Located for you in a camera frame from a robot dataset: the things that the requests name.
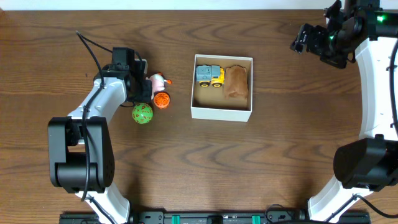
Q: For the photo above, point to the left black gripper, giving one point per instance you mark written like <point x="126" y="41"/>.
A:
<point x="146" y="90"/>

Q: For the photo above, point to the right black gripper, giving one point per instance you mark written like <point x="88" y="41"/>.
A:
<point x="319" y="33"/>

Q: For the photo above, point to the pink white pig toy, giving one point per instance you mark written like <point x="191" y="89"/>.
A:
<point x="158" y="83"/>

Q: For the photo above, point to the green numbered ball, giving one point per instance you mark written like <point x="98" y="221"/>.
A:
<point x="142" y="113"/>

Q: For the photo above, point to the orange ball toy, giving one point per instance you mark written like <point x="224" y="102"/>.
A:
<point x="162" y="100"/>

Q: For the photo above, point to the grey yellow toy truck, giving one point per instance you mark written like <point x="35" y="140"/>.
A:
<point x="210" y="75"/>

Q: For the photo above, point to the brown plush toy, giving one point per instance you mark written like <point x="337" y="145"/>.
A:
<point x="236" y="82"/>

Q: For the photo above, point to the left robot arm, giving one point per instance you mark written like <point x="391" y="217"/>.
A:
<point x="81" y="159"/>

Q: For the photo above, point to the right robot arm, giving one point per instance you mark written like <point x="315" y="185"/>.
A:
<point x="358" y="32"/>

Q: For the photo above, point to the white cardboard box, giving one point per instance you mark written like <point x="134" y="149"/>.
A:
<point x="210" y="103"/>

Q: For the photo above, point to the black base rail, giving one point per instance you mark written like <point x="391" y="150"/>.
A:
<point x="272" y="216"/>

